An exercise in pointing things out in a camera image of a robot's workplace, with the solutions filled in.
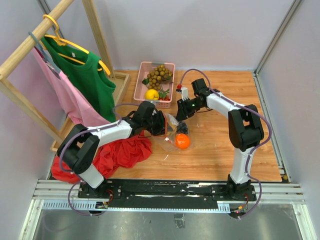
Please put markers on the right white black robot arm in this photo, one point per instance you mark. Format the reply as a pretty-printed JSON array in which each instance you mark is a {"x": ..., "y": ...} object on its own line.
[{"x": 245, "y": 132}]

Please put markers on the pink plastic basket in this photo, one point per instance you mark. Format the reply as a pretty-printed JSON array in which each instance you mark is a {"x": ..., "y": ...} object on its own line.
[{"x": 140, "y": 88}]

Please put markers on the yellow fake lemon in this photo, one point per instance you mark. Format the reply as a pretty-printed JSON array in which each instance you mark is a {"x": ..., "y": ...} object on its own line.
[{"x": 151, "y": 94}]

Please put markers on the orange fake orange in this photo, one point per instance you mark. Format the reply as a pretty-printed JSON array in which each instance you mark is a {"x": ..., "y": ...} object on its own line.
[{"x": 182, "y": 141}]

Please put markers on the grey clothes hanger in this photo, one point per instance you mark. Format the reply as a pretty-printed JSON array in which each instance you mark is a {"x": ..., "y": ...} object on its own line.
[{"x": 52, "y": 66}]

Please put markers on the red cloth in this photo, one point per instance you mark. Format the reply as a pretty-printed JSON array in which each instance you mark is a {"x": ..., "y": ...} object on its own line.
[{"x": 125, "y": 153}]

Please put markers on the brown longan fruit bunch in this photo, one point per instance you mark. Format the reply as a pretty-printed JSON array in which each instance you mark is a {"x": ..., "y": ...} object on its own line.
[{"x": 158, "y": 77}]

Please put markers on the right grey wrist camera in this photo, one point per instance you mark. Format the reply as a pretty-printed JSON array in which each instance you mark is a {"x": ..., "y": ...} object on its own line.
[{"x": 183, "y": 91}]

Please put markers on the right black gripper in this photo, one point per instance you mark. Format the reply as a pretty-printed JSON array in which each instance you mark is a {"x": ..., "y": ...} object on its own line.
[{"x": 183, "y": 112}]

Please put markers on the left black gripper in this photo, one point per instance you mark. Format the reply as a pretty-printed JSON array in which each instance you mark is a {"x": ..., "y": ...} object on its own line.
[{"x": 160, "y": 129}]

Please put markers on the dark blueberry cluster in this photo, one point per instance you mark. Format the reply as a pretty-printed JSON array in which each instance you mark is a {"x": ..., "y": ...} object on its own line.
[{"x": 182, "y": 128}]

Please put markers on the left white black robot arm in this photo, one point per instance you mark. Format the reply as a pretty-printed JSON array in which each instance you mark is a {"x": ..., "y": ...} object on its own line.
[{"x": 78, "y": 149}]

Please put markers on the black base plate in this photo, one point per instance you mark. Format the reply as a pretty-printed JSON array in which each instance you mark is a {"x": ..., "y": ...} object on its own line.
[{"x": 168, "y": 194}]

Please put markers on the pink shirt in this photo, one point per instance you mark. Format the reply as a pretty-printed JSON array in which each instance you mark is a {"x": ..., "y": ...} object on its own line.
[{"x": 71, "y": 100}]

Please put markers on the green shirt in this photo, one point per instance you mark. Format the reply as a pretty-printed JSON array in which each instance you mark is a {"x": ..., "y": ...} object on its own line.
[{"x": 85, "y": 72}]

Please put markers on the clear zip bag orange seal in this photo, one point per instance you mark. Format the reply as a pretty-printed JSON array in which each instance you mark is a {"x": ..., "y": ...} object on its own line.
[{"x": 167, "y": 141}]

